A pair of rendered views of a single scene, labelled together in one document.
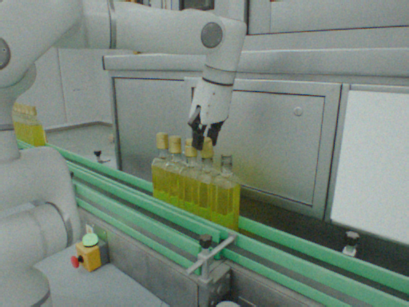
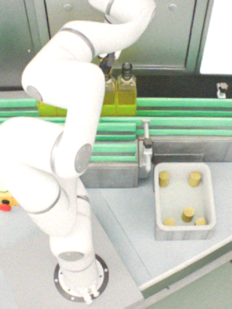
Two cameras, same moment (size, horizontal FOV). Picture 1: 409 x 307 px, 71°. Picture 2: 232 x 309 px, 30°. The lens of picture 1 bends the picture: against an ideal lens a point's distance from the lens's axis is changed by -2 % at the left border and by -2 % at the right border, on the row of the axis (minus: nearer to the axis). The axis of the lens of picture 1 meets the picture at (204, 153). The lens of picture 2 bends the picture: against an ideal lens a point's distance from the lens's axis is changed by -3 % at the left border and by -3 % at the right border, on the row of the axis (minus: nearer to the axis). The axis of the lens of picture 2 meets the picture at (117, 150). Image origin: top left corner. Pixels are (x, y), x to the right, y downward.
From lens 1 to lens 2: 0.81 m
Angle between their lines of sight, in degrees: 49
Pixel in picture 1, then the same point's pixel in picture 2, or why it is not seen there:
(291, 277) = (195, 129)
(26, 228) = (83, 222)
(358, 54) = not seen: outside the picture
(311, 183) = (184, 54)
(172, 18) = (136, 29)
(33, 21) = (95, 116)
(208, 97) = not seen: hidden behind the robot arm
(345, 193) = (210, 56)
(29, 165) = (70, 189)
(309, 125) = (182, 16)
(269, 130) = not seen: hidden behind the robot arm
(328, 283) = (220, 124)
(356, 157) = (219, 33)
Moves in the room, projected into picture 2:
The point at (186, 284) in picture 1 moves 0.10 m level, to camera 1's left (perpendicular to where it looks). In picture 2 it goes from (127, 171) to (101, 190)
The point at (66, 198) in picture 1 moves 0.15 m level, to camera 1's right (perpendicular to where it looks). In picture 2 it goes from (80, 186) to (131, 151)
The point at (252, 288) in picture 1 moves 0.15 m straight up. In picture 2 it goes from (166, 145) to (171, 116)
